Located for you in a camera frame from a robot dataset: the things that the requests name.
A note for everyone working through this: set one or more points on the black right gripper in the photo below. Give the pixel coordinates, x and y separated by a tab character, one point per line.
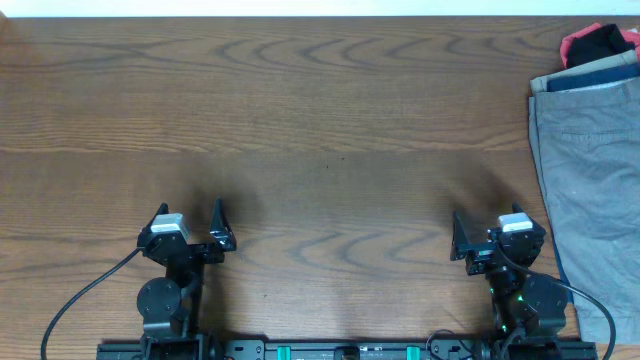
479	253

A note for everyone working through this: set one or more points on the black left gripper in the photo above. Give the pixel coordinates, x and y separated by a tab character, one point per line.
222	234

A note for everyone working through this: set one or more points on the grey shorts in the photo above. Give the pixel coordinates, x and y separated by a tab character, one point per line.
585	145

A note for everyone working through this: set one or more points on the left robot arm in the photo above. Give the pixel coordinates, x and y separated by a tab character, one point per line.
170	304

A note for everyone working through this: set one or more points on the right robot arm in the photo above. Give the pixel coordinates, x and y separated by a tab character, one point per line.
528	309

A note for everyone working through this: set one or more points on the navy blue shorts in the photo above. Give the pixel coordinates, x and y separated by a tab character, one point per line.
600	77

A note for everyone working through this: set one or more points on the black garment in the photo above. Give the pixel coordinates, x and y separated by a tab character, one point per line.
597	45

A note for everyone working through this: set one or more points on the red garment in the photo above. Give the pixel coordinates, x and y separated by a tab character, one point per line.
570	42

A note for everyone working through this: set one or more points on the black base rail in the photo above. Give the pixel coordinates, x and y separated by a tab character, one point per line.
444	348

